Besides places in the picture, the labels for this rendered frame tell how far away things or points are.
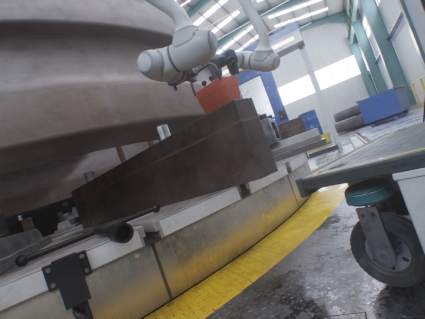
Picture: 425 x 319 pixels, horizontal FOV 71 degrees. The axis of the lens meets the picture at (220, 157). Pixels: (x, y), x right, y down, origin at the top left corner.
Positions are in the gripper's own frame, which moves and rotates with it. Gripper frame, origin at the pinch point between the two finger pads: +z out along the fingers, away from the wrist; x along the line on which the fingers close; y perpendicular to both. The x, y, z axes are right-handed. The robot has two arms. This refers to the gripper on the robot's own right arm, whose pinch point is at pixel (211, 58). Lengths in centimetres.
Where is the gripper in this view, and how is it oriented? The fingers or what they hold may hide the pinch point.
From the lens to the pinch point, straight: 169.0
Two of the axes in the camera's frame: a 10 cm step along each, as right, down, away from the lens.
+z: -6.5, 2.1, -7.3
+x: 6.8, -2.7, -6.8
